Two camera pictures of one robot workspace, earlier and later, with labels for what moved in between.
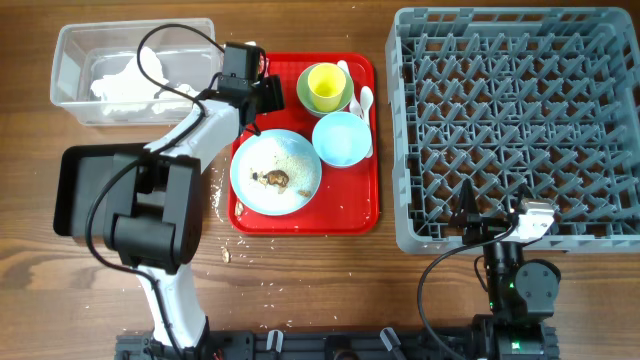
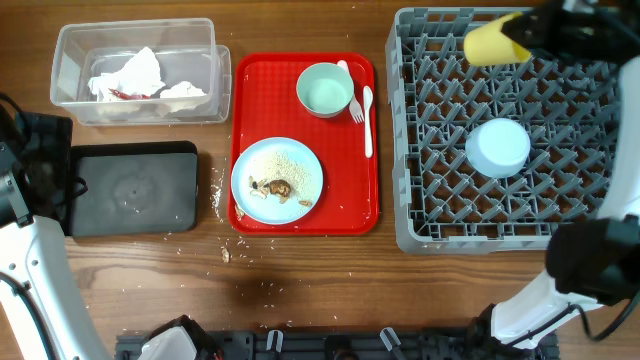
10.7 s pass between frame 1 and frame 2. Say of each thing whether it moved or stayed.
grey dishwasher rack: stayed
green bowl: stayed
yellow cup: moved
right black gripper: moved
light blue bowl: moved
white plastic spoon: stayed
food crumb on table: stayed
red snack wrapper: moved
